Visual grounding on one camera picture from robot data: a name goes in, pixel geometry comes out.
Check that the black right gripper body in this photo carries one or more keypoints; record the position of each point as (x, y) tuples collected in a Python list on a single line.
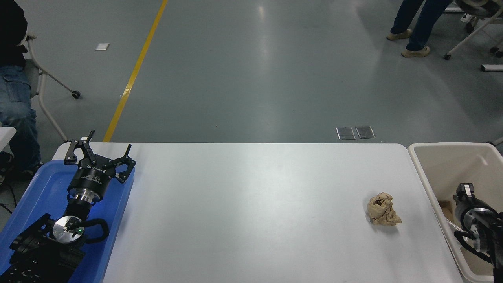
[(469, 204)]

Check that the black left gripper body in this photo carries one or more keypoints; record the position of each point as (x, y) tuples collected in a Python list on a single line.
[(89, 179)]

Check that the tan paper ball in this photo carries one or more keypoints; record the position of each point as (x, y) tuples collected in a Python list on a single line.
[(382, 210)]

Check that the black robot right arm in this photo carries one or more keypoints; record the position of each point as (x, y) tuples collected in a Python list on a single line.
[(493, 236)]

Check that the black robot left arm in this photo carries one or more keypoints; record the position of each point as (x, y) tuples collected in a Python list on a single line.
[(37, 255)]

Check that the large pale plastic bin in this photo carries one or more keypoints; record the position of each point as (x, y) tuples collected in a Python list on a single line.
[(440, 169)]

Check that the blue plastic tray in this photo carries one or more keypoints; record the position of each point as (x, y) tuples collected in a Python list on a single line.
[(43, 188)]

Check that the grey furniture leg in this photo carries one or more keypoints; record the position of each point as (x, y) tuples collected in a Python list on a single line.
[(498, 141)]

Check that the small white side table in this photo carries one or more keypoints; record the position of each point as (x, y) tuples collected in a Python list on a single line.
[(6, 135)]

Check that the seated person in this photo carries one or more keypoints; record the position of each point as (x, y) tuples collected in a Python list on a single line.
[(15, 98)]

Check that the metal floor cover plate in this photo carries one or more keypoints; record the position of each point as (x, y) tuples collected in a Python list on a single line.
[(346, 133), (365, 132)]

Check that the white bar on floor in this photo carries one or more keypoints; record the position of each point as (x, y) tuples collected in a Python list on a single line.
[(492, 67)]

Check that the standing person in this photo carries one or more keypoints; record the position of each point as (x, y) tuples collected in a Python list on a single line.
[(422, 23)]

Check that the white frame wheeled chair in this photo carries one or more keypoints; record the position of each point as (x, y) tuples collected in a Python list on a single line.
[(469, 33), (41, 84)]

